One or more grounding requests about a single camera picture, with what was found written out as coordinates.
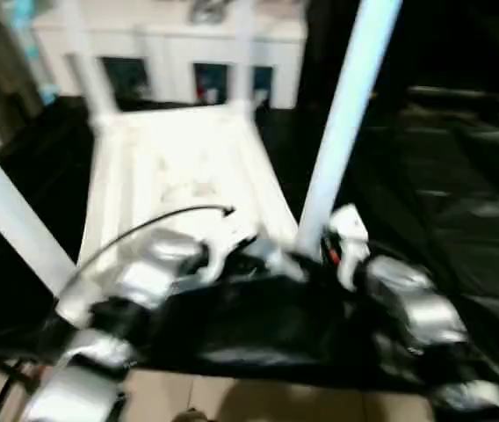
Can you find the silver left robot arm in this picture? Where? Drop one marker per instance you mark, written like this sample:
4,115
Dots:
126,299

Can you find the grey crumpled bundle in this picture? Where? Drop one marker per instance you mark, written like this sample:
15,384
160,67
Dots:
207,9

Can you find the red bottle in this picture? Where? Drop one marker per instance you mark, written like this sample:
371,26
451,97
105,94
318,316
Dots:
199,90

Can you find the white plastic table top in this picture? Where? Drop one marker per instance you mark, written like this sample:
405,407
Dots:
179,167

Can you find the black work mat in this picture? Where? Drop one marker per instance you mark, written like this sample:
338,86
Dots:
408,220

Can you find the white glass-door cabinet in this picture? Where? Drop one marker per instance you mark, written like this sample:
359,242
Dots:
170,44

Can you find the white plastic table leg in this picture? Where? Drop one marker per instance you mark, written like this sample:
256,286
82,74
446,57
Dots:
87,61
242,53
346,114
12,220

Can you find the light blue plastic strip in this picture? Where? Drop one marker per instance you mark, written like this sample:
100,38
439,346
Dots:
28,44

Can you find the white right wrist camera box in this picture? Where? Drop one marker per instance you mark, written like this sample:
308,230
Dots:
348,242

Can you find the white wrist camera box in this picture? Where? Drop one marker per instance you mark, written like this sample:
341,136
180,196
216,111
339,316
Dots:
348,242
223,242

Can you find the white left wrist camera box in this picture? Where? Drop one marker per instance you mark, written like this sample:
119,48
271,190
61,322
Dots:
223,242

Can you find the black metal table frame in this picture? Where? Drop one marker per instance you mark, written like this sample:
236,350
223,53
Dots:
8,387

